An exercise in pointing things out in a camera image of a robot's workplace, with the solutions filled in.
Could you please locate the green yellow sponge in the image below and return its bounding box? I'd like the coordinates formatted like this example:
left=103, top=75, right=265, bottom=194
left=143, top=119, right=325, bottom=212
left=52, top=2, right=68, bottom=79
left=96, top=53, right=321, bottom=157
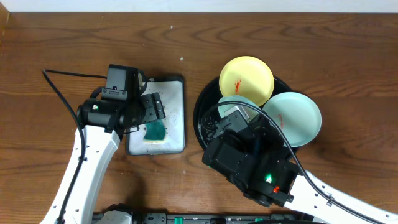
left=143, top=120, right=166, bottom=144

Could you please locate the light green plate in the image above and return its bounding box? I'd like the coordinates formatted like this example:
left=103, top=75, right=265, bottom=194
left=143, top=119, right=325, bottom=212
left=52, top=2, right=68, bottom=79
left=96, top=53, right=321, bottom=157
left=262, top=92, right=322, bottom=147
left=218, top=95, right=259, bottom=121

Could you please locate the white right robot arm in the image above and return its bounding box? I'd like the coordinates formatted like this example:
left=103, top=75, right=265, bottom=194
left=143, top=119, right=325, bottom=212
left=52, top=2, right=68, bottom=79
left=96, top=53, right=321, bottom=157
left=200, top=111, right=397, bottom=223

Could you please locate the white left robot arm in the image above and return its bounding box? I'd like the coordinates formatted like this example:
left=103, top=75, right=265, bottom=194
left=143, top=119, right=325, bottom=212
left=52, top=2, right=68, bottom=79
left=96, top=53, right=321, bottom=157
left=42, top=88, right=165, bottom=223

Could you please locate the rectangular black sponge tray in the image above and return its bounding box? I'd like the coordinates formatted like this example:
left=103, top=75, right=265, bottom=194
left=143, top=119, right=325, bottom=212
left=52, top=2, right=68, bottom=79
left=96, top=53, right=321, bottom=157
left=126, top=75, right=185, bottom=156

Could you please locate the round black tray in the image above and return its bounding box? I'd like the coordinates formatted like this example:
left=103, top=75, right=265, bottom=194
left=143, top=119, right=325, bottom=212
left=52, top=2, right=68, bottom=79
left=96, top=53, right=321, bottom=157
left=193, top=75, right=299, bottom=156

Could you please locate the yellow plate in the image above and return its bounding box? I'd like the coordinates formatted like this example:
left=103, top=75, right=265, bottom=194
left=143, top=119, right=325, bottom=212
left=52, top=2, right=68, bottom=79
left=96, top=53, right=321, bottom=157
left=219, top=56, right=275, bottom=106

